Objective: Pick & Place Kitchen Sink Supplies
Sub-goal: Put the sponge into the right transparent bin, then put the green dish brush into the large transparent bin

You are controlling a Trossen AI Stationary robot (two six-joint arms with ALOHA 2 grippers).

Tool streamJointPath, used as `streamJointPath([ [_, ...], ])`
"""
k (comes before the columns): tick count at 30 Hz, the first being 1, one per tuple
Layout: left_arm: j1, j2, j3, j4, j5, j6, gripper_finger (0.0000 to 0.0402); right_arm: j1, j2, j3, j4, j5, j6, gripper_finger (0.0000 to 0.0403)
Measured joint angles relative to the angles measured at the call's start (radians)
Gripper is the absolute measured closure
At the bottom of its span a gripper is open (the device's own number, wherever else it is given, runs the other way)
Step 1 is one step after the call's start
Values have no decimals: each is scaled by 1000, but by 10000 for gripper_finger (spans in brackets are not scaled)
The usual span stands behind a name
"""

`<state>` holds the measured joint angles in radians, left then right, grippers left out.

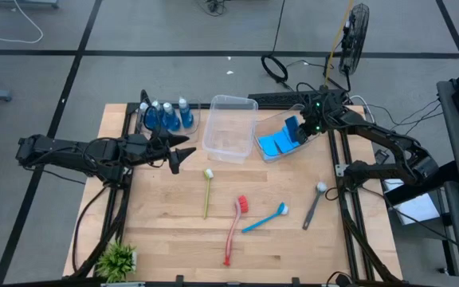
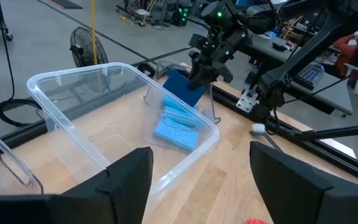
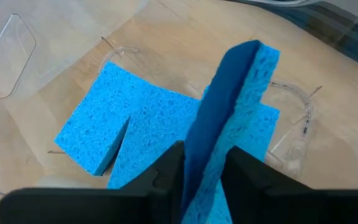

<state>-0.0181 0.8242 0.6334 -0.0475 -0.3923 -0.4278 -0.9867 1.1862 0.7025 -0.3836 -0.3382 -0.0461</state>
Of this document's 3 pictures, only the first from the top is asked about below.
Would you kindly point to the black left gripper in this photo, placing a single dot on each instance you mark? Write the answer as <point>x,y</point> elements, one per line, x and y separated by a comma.
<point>146,149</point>

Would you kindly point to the clear deep plastic bin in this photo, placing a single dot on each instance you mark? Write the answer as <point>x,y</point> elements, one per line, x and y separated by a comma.
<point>229,131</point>

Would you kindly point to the blue dish brush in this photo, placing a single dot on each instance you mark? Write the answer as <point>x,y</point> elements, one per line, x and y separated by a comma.
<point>261,221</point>

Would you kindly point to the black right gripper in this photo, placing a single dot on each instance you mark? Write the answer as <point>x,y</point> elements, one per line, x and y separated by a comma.
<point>319,115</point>

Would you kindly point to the dark blue sponge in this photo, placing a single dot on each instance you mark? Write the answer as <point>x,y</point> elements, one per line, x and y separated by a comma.
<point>291,127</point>

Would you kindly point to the silver metal frame bracket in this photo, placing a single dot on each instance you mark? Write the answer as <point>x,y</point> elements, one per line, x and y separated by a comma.
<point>341,170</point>

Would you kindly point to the small green potted plant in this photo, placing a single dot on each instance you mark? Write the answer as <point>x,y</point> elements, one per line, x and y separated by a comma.
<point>116,261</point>

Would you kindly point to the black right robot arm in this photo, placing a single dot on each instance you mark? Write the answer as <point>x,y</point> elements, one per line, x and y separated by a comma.
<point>373,135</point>

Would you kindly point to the grey dish brush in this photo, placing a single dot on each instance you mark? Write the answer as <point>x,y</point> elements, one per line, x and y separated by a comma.
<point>322,186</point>

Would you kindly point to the green dish brush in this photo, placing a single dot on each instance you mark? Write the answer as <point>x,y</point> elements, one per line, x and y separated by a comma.
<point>206,199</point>

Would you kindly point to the black floor fan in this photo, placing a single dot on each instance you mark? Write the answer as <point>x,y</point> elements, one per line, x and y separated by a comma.
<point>355,36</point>

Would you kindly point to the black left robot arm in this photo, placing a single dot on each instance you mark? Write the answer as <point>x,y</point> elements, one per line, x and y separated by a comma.
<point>54,151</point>

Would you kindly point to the red suction cup dish brush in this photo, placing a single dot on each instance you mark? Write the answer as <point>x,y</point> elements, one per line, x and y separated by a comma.
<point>244,204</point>

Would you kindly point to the black diagonal support beam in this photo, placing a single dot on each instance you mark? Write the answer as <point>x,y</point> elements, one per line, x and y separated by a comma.
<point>432,179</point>

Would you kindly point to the white paper sheet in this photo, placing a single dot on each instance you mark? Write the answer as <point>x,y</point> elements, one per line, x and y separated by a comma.
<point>417,207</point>

